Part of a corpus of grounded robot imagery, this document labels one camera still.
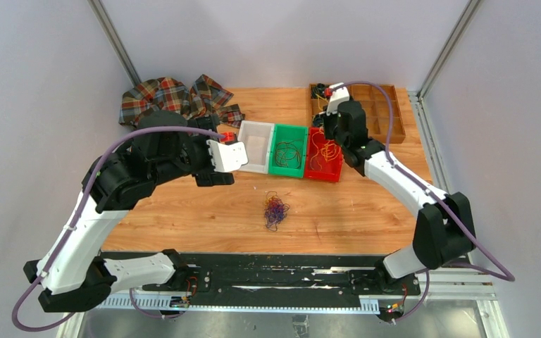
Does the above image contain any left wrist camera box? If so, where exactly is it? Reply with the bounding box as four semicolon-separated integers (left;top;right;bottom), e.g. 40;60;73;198
206;139;249;173

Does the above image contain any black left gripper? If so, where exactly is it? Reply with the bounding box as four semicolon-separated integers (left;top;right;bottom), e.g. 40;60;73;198
153;114;236;187

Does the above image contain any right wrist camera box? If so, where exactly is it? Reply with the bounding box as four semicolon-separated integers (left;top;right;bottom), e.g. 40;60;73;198
325;82;350;115

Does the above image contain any yellow wire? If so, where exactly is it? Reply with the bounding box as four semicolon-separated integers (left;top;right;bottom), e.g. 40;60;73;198
309;135;330;173
319;139;342;164

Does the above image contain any wooden compartment tray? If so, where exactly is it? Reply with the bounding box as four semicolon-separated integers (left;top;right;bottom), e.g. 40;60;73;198
307;82;406;144

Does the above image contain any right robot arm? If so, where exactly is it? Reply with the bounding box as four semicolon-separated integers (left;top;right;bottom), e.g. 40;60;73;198
323;100;475;294

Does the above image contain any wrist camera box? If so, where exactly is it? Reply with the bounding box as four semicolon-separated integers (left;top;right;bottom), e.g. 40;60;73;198
206;139;249;173
325;82;350;115

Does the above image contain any red plastic bin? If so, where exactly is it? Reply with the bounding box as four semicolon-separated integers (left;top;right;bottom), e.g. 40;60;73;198
304;127;343;183

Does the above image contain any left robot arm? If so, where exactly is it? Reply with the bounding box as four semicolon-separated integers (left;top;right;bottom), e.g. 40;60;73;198
24;111;248;313

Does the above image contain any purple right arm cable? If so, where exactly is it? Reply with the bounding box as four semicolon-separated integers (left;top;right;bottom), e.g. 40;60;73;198
326;81;516;283

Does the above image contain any green plastic bin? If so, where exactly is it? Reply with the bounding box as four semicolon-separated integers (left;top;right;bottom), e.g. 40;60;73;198
268;124;309;178

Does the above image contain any red wire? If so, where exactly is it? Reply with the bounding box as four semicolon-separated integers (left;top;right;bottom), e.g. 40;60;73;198
274;139;305;170

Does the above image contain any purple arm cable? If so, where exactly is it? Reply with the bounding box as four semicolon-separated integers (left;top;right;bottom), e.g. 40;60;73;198
11;125;237;333
326;81;516;283

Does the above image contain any plaid flannel shirt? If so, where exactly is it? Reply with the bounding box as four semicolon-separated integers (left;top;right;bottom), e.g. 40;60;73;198
118;75;246;128

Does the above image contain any coloured wire bundle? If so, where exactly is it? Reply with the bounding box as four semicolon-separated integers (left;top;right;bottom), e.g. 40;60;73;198
263;190;292;233

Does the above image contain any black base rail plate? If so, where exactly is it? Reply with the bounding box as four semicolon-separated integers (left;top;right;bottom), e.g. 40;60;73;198
97;251;421;310

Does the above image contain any white plastic bin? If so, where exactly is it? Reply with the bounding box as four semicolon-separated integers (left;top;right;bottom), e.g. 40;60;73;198
237;120;275;175

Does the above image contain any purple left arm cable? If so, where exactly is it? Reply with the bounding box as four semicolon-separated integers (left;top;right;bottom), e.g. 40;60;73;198
11;125;237;333

